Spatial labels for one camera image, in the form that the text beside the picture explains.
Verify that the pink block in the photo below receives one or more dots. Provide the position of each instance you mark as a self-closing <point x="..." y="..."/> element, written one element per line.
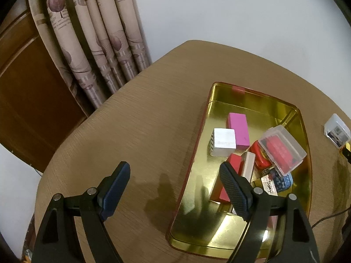
<point x="238" y="128"/>

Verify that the beige patterned curtain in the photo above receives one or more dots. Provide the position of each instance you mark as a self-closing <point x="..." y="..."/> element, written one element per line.
<point x="82" y="33"/>

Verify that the red tin box gold inside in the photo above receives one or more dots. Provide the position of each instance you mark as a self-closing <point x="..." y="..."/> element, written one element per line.
<point x="197" y="197"/>

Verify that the white cube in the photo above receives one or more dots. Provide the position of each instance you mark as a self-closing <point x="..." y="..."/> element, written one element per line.
<point x="224" y="139"/>

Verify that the blue polka dot case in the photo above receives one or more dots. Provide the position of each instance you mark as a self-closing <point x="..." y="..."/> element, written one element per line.
<point x="283" y="182"/>

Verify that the lip gloss tube gold cap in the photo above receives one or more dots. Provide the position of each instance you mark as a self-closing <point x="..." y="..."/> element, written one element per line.
<point x="268" y="186"/>

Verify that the brown wooden door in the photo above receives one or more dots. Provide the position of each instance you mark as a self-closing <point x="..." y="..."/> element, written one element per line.
<point x="27" y="87"/>

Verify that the red tape measure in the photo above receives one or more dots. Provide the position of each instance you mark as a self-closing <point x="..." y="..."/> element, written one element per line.
<point x="257" y="153"/>

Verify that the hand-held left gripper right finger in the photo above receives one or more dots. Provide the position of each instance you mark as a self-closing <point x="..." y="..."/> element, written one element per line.
<point x="233" y="191"/>

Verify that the small clear case red card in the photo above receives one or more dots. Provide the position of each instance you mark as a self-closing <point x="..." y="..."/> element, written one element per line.
<point x="279" y="149"/>

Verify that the yellow cube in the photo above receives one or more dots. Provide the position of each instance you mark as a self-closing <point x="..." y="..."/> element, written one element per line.
<point x="347" y="150"/>

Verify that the large clear plastic box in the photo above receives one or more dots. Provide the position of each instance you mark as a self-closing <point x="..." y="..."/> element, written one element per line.
<point x="337" y="130"/>

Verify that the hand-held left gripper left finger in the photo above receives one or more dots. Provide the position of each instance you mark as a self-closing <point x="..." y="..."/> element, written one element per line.
<point x="116" y="191"/>

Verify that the red block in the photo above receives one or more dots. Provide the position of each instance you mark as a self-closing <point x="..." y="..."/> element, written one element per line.
<point x="234" y="163"/>

